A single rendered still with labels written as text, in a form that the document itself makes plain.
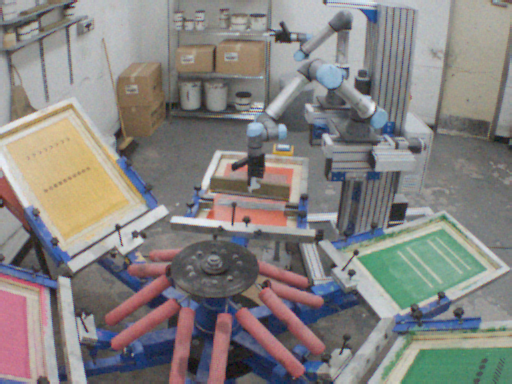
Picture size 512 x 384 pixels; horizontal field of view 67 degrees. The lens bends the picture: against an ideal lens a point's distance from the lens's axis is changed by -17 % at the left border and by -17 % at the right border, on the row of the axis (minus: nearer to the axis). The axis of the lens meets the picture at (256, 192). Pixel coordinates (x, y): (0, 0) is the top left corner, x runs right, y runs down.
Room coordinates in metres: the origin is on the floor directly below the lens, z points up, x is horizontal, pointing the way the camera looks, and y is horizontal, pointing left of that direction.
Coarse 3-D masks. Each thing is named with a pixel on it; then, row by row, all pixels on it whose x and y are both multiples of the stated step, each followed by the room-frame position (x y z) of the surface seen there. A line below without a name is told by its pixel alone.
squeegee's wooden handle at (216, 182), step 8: (216, 176) 2.03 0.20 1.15; (224, 176) 2.04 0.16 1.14; (216, 184) 2.02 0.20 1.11; (224, 184) 2.01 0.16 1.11; (232, 184) 2.01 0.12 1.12; (240, 184) 2.00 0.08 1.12; (264, 184) 1.99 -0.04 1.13; (272, 184) 1.98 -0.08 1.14; (280, 184) 1.99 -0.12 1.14; (288, 184) 1.99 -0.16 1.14; (248, 192) 2.00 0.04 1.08; (256, 192) 1.99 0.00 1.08; (264, 192) 1.99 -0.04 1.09; (272, 192) 1.98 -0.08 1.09; (280, 192) 1.98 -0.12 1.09; (288, 192) 1.97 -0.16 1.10
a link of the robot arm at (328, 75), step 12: (312, 72) 2.15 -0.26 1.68; (324, 72) 2.08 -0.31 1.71; (336, 72) 2.09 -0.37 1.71; (324, 84) 2.07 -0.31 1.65; (336, 84) 2.09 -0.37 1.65; (348, 84) 2.17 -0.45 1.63; (348, 96) 2.15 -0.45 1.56; (360, 96) 2.19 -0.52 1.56; (360, 108) 2.19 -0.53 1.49; (372, 108) 2.21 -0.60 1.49; (372, 120) 2.19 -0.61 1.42; (384, 120) 2.23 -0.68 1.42
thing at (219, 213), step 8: (240, 168) 2.46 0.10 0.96; (232, 176) 2.37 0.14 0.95; (240, 176) 2.37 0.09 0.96; (216, 200) 2.10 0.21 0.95; (248, 200) 2.12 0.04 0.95; (216, 208) 2.03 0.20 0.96; (224, 208) 2.03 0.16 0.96; (240, 208) 2.03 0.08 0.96; (248, 208) 2.03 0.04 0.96; (208, 216) 1.95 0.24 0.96; (216, 216) 1.95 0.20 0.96; (224, 216) 1.96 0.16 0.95; (240, 216) 1.96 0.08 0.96
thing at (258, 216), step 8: (272, 168) 2.47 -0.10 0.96; (280, 168) 2.48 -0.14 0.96; (288, 168) 2.48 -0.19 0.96; (264, 176) 2.37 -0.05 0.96; (272, 176) 2.38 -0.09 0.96; (280, 176) 2.38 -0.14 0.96; (288, 176) 2.38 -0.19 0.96; (256, 200) 2.12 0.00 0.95; (264, 200) 2.12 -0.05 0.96; (272, 200) 2.12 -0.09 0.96; (256, 216) 1.96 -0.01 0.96; (264, 216) 1.97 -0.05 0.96; (272, 216) 1.97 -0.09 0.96; (280, 216) 1.97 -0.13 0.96; (264, 224) 1.90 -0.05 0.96; (272, 224) 1.90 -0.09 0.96; (280, 224) 1.90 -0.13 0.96
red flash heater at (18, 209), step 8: (0, 184) 1.97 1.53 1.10; (8, 184) 1.97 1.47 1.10; (0, 192) 1.88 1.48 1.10; (8, 192) 1.88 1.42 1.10; (8, 200) 1.80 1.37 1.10; (16, 200) 1.80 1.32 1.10; (8, 208) 1.83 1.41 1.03; (16, 208) 1.73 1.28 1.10; (16, 216) 1.75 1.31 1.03; (24, 216) 1.66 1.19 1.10; (24, 224) 1.69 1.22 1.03
